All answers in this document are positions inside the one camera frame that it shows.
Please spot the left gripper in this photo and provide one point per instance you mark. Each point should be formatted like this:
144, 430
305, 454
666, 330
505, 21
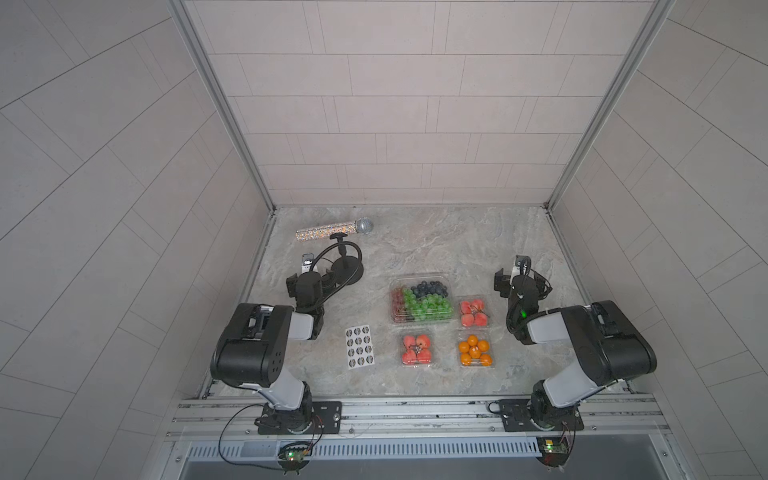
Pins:
327, 283

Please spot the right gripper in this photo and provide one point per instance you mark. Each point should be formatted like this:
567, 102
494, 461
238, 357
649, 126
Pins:
505, 282

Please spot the fruit sticker sheet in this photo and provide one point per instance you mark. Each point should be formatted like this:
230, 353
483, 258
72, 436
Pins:
359, 347

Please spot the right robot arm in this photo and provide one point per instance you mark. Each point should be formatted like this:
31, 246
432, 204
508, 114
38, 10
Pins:
608, 348

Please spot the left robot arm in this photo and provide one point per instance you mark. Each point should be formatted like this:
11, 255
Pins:
252, 350

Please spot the orange fruit box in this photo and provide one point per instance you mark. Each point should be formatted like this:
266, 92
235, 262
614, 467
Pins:
474, 350

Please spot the black microphone stand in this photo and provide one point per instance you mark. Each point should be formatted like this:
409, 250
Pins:
348, 269

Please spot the far tomato box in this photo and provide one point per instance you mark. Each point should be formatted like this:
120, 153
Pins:
473, 312

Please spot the glitter microphone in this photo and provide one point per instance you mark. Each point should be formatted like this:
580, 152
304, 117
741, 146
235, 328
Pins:
359, 226

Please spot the clear grape box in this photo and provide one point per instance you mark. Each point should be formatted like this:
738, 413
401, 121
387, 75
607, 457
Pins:
421, 299

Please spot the right circuit board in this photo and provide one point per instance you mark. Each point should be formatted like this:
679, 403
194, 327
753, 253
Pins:
555, 452

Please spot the circuit board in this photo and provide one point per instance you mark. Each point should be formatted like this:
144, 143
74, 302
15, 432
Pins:
555, 452
293, 457

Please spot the left circuit board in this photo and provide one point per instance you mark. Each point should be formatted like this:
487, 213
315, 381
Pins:
293, 457

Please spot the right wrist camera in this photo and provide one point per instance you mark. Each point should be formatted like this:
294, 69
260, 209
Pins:
522, 265

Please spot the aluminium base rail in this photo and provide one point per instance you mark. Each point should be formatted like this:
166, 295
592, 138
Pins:
422, 416

